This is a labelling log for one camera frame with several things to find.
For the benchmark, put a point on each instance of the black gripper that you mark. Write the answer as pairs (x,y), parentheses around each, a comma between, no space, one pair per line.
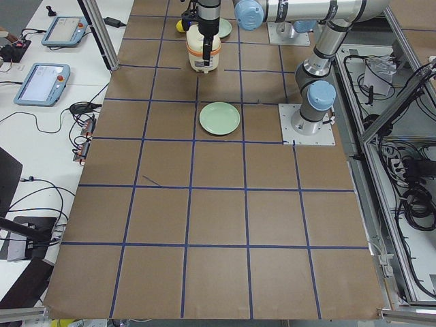
(207,28)

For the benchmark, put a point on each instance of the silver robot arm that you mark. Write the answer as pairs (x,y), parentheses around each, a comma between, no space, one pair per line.
(273,87)
(339,17)

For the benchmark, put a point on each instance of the person's hand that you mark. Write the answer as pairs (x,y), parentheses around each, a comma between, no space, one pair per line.
(7,35)

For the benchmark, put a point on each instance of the green plate far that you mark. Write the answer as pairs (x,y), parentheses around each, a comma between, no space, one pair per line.
(225,28)

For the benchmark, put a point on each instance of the green plate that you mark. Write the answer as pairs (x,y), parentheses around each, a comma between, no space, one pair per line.
(219,118)
(225,28)

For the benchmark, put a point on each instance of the yellow toy potato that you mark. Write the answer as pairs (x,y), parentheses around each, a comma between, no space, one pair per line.
(180,27)

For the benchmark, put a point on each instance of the green plate near centre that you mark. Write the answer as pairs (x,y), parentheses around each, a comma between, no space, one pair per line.
(219,118)

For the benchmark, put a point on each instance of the black power adapter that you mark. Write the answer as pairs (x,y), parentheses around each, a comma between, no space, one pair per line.
(114,22)

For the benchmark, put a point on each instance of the upper teach pendant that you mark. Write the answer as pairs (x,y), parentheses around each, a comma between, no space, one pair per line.
(65,31)

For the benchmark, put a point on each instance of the teach pendant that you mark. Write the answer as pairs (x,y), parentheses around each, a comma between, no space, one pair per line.
(65,31)
(43,85)

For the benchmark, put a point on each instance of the lower teach pendant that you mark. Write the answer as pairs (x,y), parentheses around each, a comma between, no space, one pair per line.
(43,85)

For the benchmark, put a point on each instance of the white crumpled bag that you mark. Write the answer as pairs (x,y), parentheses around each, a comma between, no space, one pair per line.
(379,73)

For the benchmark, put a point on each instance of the brown paper table mat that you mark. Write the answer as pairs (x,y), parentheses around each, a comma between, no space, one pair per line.
(170,221)

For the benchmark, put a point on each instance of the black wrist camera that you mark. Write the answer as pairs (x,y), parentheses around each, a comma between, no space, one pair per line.
(190,15)

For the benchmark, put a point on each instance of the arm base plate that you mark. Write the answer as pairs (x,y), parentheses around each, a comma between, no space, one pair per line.
(286,33)
(296,131)

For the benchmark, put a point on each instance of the aluminium frame post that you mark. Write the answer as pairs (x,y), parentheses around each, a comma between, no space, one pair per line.
(98,28)

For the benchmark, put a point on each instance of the usb hub with cables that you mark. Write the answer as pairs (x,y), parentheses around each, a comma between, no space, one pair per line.
(81,135)

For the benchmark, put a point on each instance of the black camera stand base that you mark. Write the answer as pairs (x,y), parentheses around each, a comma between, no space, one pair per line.
(26,238)

